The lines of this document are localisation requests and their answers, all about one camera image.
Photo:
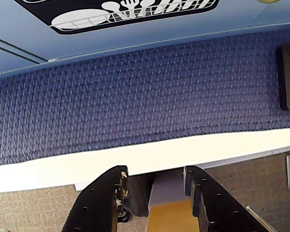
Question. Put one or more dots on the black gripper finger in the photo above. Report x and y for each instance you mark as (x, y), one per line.
(215, 205)
(96, 200)

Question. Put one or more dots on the white base board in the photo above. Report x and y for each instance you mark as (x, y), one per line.
(62, 171)

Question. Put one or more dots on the dishwasher door with dish print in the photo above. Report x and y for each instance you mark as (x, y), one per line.
(135, 33)

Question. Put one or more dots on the blue toy kitchen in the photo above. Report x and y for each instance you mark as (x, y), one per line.
(159, 31)

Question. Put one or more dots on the yellow and grey post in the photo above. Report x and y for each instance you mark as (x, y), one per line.
(169, 217)

